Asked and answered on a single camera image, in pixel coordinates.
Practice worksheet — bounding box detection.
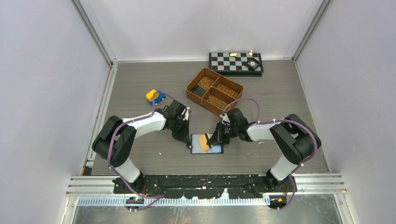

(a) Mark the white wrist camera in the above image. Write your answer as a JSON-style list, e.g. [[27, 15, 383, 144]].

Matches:
[[183, 107, 191, 120], [219, 112, 231, 126]]

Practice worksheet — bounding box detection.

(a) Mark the black card in basket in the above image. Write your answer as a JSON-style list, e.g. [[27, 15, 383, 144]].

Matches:
[[191, 85, 207, 98]]

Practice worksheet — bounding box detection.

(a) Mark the black white chessboard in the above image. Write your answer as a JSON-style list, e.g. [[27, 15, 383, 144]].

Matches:
[[208, 52, 264, 77]]

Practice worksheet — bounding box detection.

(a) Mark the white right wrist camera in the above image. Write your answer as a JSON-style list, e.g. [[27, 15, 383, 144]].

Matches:
[[219, 112, 231, 126]]

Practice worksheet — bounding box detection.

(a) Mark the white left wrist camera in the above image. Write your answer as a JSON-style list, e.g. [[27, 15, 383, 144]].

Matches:
[[183, 107, 191, 120]]

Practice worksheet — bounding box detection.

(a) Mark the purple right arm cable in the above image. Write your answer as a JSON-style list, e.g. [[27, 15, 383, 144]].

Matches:
[[221, 98, 319, 212]]

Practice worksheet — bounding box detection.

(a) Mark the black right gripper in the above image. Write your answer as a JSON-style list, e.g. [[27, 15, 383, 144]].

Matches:
[[207, 121, 239, 146]]

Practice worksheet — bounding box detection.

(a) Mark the woven wicker divided basket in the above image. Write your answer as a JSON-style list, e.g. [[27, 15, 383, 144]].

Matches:
[[186, 68, 244, 115]]

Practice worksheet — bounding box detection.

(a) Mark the blue toy car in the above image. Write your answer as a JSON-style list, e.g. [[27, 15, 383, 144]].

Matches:
[[147, 91, 166, 106]]

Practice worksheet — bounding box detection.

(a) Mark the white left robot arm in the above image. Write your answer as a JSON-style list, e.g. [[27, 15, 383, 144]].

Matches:
[[92, 100, 192, 193]]

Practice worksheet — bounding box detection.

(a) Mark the black leather card holder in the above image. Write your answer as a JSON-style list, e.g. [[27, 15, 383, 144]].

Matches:
[[191, 133, 224, 154]]

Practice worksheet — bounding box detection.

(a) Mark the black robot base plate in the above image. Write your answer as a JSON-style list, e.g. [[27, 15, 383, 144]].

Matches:
[[112, 174, 296, 199]]

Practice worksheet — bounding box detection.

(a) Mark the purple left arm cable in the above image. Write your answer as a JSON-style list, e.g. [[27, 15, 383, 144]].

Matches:
[[106, 91, 177, 212]]

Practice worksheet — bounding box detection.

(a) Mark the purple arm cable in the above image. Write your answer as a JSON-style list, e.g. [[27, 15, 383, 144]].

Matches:
[[221, 98, 319, 212], [106, 91, 177, 212]]

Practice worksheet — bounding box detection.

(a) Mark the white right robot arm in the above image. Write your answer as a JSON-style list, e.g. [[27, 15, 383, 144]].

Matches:
[[200, 108, 321, 192]]

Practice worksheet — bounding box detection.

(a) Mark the yellow toy block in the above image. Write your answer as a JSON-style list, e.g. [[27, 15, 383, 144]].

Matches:
[[146, 90, 159, 102]]

